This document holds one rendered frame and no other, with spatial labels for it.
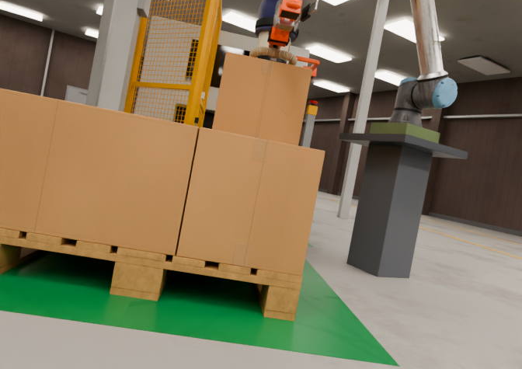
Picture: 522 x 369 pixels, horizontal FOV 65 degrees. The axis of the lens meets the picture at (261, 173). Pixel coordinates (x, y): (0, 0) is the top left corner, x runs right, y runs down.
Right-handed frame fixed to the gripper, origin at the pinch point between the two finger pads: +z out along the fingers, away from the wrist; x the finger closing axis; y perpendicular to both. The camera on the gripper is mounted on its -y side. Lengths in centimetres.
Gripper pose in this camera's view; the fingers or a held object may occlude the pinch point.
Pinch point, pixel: (284, 26)
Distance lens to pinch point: 186.9
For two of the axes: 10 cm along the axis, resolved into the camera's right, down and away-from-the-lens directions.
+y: -0.9, -0.3, 10.0
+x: -9.8, -1.8, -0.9
